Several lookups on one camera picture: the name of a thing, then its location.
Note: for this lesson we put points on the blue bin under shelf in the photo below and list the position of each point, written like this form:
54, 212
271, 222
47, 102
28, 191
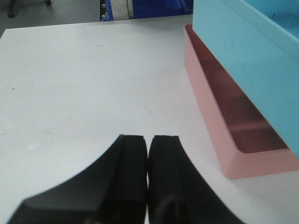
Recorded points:
112, 10

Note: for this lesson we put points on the pink plastic box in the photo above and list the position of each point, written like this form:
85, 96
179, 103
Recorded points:
245, 143

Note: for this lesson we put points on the light blue plastic box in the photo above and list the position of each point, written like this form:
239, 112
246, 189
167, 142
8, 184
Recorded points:
257, 43

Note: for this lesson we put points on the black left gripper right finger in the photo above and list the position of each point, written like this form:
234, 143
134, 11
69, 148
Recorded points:
178, 194

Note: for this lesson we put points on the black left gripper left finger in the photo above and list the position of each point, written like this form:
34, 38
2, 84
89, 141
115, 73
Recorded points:
112, 190

